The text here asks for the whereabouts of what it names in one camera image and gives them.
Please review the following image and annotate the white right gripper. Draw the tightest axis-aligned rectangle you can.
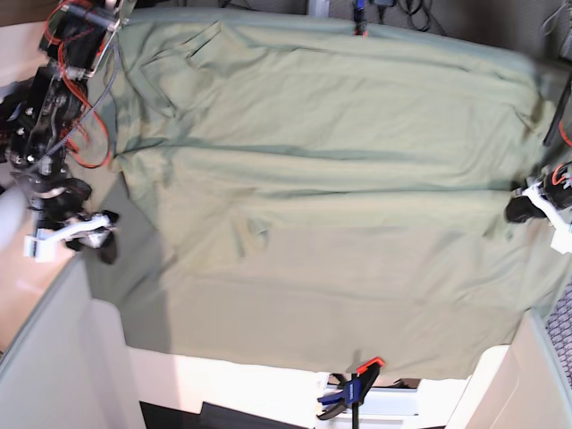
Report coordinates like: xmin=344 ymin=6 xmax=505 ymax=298
xmin=42 ymin=210 xmax=120 ymax=265

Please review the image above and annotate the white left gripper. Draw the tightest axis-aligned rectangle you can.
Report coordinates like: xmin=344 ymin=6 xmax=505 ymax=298
xmin=504 ymin=176 xmax=571 ymax=229

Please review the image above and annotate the olive green T-shirt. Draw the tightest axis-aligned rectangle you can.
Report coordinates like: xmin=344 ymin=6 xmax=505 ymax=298
xmin=106 ymin=20 xmax=558 ymax=260

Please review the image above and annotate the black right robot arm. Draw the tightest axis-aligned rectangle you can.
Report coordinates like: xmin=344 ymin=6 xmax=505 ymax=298
xmin=1 ymin=1 xmax=135 ymax=265

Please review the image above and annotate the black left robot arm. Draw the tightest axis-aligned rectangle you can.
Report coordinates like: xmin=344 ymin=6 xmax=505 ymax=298
xmin=504 ymin=75 xmax=571 ymax=223

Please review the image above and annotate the white paper roll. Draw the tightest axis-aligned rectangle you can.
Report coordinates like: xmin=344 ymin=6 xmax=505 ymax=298
xmin=1 ymin=185 xmax=29 ymax=259

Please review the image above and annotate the patterned grey mat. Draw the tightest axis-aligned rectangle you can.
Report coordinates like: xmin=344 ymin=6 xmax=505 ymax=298
xmin=545 ymin=285 xmax=571 ymax=383

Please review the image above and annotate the green table cloth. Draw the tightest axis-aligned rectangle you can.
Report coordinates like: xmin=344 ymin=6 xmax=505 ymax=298
xmin=86 ymin=8 xmax=571 ymax=379

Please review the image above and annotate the orange top clamp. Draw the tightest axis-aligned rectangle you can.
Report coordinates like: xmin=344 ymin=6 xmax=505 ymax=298
xmin=354 ymin=21 xmax=367 ymax=37

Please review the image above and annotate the blue black bar clamp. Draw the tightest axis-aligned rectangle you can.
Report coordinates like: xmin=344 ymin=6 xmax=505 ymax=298
xmin=316 ymin=357 xmax=385 ymax=429

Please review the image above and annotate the aluminium table leg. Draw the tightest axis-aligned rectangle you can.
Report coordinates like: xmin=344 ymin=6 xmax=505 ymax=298
xmin=307 ymin=0 xmax=330 ymax=18

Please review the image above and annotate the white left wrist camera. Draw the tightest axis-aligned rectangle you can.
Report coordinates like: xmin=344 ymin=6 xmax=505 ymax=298
xmin=551 ymin=224 xmax=572 ymax=255

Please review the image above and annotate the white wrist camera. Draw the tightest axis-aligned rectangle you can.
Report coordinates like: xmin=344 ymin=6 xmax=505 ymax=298
xmin=23 ymin=229 xmax=57 ymax=263
xmin=551 ymin=224 xmax=572 ymax=255

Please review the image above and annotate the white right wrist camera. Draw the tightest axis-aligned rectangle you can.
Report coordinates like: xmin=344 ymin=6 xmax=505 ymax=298
xmin=23 ymin=229 xmax=57 ymax=263

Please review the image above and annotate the black floor cable bundle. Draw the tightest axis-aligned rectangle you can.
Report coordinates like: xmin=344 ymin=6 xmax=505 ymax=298
xmin=218 ymin=0 xmax=448 ymax=35

